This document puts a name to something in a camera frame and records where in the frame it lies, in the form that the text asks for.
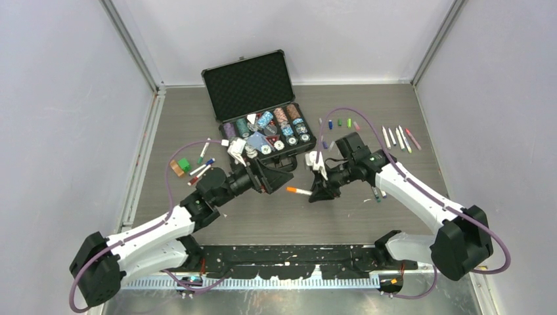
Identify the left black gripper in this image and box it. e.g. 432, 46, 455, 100
215, 154, 292, 207

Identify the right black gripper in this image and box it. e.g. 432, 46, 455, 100
309, 159, 357, 201

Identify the orange cap white marker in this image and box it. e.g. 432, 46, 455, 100
286, 186, 312, 196

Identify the dark green marker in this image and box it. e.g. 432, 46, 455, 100
372, 186, 382, 203

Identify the green cap white marker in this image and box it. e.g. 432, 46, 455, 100
395, 128, 406, 151

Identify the lime green cap marker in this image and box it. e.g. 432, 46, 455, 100
398, 125, 412, 154

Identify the pink marker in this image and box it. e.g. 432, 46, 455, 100
405, 129, 422, 150

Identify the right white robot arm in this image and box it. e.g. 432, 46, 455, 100
305, 133, 494, 281

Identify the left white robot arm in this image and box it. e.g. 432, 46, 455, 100
68, 160, 294, 313

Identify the blue tip white marker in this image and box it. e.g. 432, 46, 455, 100
189, 158, 215, 176

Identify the green tip white marker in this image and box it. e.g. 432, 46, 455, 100
197, 138, 211, 165

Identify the black poker chip case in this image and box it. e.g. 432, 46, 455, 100
201, 50, 317, 171

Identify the green toy block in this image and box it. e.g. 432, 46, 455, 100
177, 158, 191, 173

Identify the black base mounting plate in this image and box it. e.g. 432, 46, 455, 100
178, 245, 418, 280

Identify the brown wooden block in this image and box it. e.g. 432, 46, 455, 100
169, 159, 185, 178

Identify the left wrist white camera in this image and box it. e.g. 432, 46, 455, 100
221, 137, 247, 167

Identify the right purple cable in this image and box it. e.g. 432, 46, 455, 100
315, 107, 512, 301

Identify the purple cable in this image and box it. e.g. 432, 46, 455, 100
68, 138, 231, 314
315, 107, 512, 301

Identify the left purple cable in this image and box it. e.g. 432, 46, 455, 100
68, 138, 231, 314

